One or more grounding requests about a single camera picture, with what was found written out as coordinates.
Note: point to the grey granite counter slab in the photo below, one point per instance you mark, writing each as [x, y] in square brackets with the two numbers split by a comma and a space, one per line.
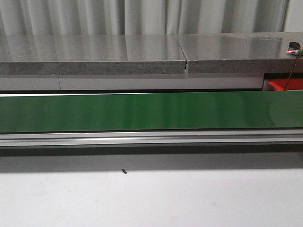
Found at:
[146, 54]

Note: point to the green conveyor belt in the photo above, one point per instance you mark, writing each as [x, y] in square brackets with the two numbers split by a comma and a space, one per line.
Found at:
[152, 111]

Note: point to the red tray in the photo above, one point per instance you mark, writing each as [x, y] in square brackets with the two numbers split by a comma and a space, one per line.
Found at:
[284, 84]

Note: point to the small green circuit board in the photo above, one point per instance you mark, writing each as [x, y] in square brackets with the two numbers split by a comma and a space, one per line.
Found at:
[294, 48]

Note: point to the grey curtain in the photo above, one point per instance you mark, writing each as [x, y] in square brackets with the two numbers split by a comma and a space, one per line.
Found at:
[149, 17]

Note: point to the aluminium conveyor frame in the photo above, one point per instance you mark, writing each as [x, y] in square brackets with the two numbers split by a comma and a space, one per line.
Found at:
[149, 137]

